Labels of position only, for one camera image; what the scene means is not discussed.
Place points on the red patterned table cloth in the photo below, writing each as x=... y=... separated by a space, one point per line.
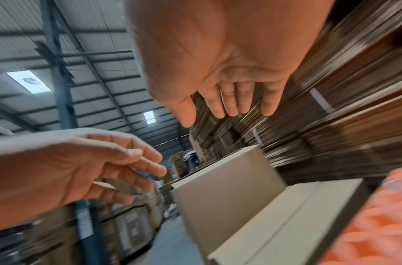
x=375 y=227

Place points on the person's left hand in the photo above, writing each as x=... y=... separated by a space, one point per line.
x=50 y=171

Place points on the small ceiling skylight panel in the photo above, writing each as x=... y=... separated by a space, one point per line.
x=150 y=117

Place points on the blue steel column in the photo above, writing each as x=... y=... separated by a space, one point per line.
x=60 y=93

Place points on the pile of white blue sheets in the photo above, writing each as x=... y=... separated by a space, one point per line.
x=190 y=159

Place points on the wall of cardboard stacks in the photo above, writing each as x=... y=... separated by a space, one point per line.
x=345 y=103

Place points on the person's right hand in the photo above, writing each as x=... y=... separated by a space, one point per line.
x=221 y=46

